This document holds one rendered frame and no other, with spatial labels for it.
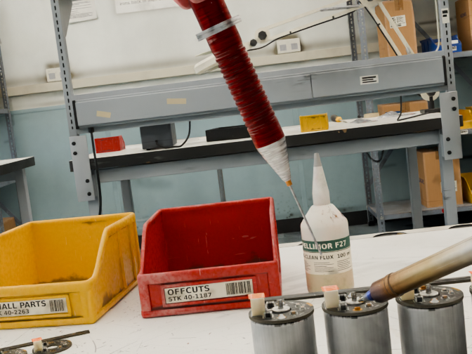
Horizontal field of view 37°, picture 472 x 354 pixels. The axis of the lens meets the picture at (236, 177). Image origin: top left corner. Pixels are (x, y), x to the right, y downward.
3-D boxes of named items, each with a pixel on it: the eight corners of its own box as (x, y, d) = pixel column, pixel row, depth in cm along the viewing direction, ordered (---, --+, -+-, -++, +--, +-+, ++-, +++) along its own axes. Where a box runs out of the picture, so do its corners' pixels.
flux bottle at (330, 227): (302, 297, 50) (286, 157, 49) (314, 284, 54) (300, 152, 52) (349, 296, 49) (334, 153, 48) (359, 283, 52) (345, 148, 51)
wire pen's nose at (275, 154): (268, 185, 25) (251, 148, 25) (294, 172, 26) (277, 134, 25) (279, 188, 24) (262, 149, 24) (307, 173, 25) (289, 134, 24)
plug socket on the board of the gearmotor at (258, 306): (272, 314, 27) (270, 297, 27) (249, 317, 27) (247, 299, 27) (272, 307, 28) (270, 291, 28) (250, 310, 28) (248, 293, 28)
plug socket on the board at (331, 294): (346, 306, 27) (345, 289, 27) (324, 309, 27) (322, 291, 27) (344, 300, 27) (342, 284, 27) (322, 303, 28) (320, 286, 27)
